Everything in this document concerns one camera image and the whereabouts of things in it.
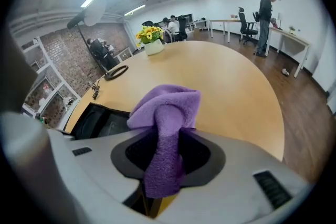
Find white metal shelf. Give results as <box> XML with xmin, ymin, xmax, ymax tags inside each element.
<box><xmin>20</xmin><ymin>36</ymin><xmax>82</xmax><ymax>131</ymax></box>

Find black desk lamp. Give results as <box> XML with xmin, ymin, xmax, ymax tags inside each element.
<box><xmin>66</xmin><ymin>0</ymin><xmax>130</xmax><ymax>82</ymax></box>

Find dark-topped white table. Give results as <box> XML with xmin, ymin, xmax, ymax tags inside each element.
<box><xmin>112</xmin><ymin>46</ymin><xmax>133</xmax><ymax>63</ymax></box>

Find black lamp power cable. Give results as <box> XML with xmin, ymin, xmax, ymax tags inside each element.
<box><xmin>91</xmin><ymin>77</ymin><xmax>102</xmax><ymax>100</ymax></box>

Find sunflowers in white pot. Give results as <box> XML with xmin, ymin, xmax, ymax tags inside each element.
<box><xmin>135</xmin><ymin>25</ymin><xmax>165</xmax><ymax>56</ymax></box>

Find black tablet screen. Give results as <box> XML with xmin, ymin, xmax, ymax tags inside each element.
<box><xmin>75</xmin><ymin>102</ymin><xmax>132</xmax><ymax>140</ymax></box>

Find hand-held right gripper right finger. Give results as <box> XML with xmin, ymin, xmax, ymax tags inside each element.
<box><xmin>179</xmin><ymin>129</ymin><xmax>226</xmax><ymax>187</ymax></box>

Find wooden desk with white legs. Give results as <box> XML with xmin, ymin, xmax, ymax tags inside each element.
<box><xmin>266</xmin><ymin>26</ymin><xmax>312</xmax><ymax>79</ymax></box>

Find black mesh office chair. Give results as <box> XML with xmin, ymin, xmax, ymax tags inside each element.
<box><xmin>177</xmin><ymin>15</ymin><xmax>188</xmax><ymax>41</ymax></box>

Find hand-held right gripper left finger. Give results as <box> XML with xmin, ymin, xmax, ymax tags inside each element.
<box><xmin>110</xmin><ymin>130</ymin><xmax>159</xmax><ymax>179</ymax></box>

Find long wooden desk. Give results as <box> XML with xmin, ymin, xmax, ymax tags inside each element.
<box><xmin>208</xmin><ymin>18</ymin><xmax>259</xmax><ymax>43</ymax></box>

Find purple cloth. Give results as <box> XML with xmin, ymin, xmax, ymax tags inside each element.
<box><xmin>127</xmin><ymin>83</ymin><xmax>202</xmax><ymax>199</ymax></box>

